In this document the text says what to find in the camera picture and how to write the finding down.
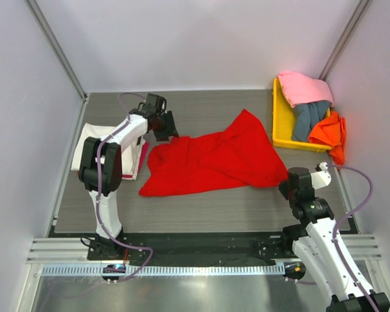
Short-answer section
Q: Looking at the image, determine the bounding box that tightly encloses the red t shirt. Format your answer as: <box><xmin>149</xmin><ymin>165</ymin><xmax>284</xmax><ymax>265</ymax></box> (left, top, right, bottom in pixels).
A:
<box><xmin>139</xmin><ymin>109</ymin><xmax>287</xmax><ymax>197</ymax></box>

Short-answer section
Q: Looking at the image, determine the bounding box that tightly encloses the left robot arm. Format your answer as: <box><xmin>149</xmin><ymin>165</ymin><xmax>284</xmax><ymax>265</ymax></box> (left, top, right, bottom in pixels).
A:
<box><xmin>79</xmin><ymin>93</ymin><xmax>179</xmax><ymax>260</ymax></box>

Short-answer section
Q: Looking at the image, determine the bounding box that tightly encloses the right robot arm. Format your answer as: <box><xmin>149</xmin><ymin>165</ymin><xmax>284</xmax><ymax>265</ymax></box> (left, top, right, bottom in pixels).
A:
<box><xmin>278</xmin><ymin>162</ymin><xmax>390</xmax><ymax>311</ymax></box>

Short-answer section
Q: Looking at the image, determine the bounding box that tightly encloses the folded white t shirt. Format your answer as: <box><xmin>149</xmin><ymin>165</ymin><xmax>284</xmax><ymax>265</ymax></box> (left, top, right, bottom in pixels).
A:
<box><xmin>70</xmin><ymin>123</ymin><xmax>147</xmax><ymax>172</ymax></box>

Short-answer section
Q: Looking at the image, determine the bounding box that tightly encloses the orange t shirt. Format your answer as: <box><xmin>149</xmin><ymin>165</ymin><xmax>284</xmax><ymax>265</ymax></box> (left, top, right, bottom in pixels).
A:
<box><xmin>308</xmin><ymin>111</ymin><xmax>346</xmax><ymax>165</ymax></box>

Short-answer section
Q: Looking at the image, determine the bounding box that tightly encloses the grey t shirt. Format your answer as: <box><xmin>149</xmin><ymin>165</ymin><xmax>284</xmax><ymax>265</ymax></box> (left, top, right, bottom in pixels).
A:
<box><xmin>292</xmin><ymin>101</ymin><xmax>331</xmax><ymax>142</ymax></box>

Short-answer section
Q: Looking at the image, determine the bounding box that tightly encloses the yellow plastic bin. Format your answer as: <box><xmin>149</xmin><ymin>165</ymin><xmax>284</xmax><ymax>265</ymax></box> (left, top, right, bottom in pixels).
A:
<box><xmin>272</xmin><ymin>77</ymin><xmax>332</xmax><ymax>153</ymax></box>

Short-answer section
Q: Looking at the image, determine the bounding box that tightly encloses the pink t shirt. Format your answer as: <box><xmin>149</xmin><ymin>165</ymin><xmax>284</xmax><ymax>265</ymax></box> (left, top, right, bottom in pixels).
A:
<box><xmin>277</xmin><ymin>71</ymin><xmax>334</xmax><ymax>108</ymax></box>

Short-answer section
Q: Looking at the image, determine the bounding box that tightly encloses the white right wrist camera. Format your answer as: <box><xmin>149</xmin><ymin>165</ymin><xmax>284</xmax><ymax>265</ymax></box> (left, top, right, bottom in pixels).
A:
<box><xmin>311</xmin><ymin>162</ymin><xmax>332</xmax><ymax>190</ymax></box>

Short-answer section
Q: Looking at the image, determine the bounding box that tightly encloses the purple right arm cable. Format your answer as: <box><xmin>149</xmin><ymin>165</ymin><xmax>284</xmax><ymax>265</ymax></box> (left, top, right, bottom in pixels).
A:
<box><xmin>284</xmin><ymin>164</ymin><xmax>383</xmax><ymax>312</ymax></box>

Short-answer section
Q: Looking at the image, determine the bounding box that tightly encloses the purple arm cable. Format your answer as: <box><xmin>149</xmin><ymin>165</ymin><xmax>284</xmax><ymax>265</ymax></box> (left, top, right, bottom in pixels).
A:
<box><xmin>96</xmin><ymin>92</ymin><xmax>154</xmax><ymax>283</ymax></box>
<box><xmin>284</xmin><ymin>164</ymin><xmax>383</xmax><ymax>312</ymax></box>

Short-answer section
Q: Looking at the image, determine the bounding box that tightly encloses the aluminium front rail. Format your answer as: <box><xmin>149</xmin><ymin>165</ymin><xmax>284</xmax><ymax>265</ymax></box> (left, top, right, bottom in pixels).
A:
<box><xmin>27</xmin><ymin>234</ymin><xmax>382</xmax><ymax>264</ymax></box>

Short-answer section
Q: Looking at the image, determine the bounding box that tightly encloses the slotted white cable duct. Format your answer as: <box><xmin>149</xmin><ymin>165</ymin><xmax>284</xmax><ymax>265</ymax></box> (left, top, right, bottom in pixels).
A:
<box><xmin>40</xmin><ymin>263</ymin><xmax>285</xmax><ymax>277</ymax></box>

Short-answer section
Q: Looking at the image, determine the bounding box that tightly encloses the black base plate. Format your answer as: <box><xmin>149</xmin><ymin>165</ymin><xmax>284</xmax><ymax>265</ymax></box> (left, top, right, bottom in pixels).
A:
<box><xmin>80</xmin><ymin>231</ymin><xmax>296</xmax><ymax>267</ymax></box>

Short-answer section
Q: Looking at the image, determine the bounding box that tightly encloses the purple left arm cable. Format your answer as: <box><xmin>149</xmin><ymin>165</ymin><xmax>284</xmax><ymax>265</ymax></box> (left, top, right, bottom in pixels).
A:
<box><xmin>96</xmin><ymin>92</ymin><xmax>154</xmax><ymax>283</ymax></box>

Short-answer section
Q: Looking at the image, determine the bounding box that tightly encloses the left aluminium corner post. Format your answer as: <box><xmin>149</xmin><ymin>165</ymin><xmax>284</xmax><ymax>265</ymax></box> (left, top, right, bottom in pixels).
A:
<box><xmin>24</xmin><ymin>0</ymin><xmax>88</xmax><ymax>102</ymax></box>

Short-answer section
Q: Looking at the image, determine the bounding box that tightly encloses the aluminium corner post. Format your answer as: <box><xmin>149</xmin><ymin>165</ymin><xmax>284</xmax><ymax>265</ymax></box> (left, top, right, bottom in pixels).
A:
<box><xmin>24</xmin><ymin>0</ymin><xmax>88</xmax><ymax>102</ymax></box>
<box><xmin>318</xmin><ymin>0</ymin><xmax>373</xmax><ymax>81</ymax></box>

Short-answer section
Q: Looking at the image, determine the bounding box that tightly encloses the right aluminium corner post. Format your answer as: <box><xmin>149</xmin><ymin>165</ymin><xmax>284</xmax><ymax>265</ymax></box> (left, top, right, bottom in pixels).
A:
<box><xmin>318</xmin><ymin>0</ymin><xmax>373</xmax><ymax>81</ymax></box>

